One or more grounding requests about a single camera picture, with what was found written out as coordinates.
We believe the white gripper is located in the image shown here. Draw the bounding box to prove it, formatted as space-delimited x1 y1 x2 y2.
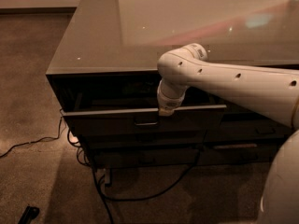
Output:
157 79 185 117

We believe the dark drawer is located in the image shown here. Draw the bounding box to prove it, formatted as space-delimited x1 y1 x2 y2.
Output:
205 112 292 143
84 132 205 149
198 145 278 166
93 148 198 168
63 95 226 136

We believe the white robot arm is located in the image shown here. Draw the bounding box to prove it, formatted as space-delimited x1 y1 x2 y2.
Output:
157 44 299 130

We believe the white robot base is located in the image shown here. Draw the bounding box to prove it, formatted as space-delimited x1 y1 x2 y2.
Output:
256 131 299 224

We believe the dark drawer cabinet glass top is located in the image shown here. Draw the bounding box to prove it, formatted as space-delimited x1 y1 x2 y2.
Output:
47 0 298 168

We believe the black object on floor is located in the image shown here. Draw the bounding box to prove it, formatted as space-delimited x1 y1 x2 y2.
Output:
18 206 40 224

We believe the thick black floor cable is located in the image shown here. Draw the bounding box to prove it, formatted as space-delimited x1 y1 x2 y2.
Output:
66 126 202 224

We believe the thin black floor cable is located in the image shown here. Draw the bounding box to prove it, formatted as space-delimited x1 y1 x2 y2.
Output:
0 108 65 159

